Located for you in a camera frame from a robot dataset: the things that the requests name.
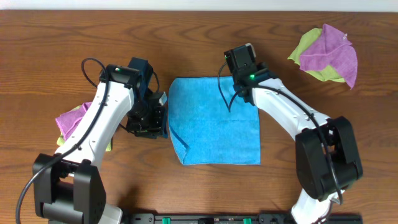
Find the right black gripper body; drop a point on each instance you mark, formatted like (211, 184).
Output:
(262, 66)

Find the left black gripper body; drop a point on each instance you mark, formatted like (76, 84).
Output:
(148, 131)

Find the blue microfiber cloth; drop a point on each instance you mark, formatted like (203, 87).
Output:
(204, 131)

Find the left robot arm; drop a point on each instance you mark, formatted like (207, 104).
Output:
(67, 186)

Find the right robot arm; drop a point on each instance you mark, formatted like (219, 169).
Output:
(326, 152)

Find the purple folded cloth left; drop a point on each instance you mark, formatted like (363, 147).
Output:
(71, 118)

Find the green folded cloth left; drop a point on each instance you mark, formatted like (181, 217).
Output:
(62, 140)

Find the purple cloth right pile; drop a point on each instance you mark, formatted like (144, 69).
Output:
(333, 49)

